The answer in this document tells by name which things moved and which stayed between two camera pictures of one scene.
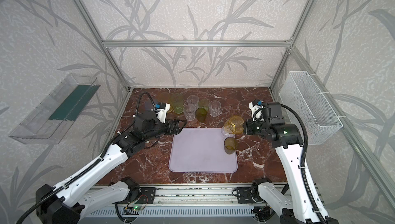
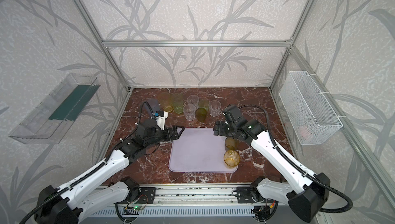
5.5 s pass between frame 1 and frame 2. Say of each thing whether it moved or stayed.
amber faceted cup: moved
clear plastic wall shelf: stayed
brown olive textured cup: stayed
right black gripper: moved
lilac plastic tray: stayed
